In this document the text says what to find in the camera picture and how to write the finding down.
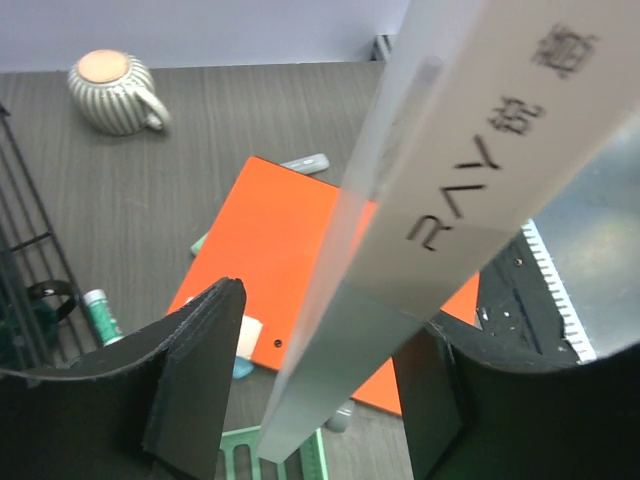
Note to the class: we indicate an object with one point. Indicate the black wire rack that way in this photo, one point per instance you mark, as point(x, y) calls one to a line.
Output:
point(31, 251)

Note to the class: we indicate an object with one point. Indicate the white folder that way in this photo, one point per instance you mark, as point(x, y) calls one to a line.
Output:
point(484, 111)

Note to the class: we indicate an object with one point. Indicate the light blue highlighter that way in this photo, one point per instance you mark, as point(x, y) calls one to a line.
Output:
point(242, 367)

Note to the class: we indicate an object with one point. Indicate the grey highlighter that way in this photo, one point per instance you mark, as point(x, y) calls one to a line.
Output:
point(308, 165)

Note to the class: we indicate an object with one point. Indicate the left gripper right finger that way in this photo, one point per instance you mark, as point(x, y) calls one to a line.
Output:
point(475, 407)

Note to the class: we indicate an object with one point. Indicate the green white glue stick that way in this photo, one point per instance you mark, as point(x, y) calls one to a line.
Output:
point(106, 325)

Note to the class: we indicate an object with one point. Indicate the white cable tray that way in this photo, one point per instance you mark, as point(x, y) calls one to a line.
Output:
point(573, 329)

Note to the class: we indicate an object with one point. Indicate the orange folder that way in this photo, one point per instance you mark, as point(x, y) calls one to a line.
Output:
point(268, 234)

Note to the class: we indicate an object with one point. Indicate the green highlighter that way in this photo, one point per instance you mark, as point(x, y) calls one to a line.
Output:
point(196, 247)

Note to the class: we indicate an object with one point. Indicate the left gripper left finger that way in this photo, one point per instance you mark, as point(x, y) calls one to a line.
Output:
point(150, 406)

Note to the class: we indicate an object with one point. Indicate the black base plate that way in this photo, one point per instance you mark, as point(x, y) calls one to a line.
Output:
point(515, 305)

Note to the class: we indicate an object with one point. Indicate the striped ceramic mug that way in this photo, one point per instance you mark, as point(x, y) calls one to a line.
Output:
point(115, 92)

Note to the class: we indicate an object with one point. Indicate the dark green mug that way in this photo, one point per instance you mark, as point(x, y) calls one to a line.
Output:
point(30, 319)

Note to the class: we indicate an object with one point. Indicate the blue grey bottle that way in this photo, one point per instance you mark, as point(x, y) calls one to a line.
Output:
point(340, 420)

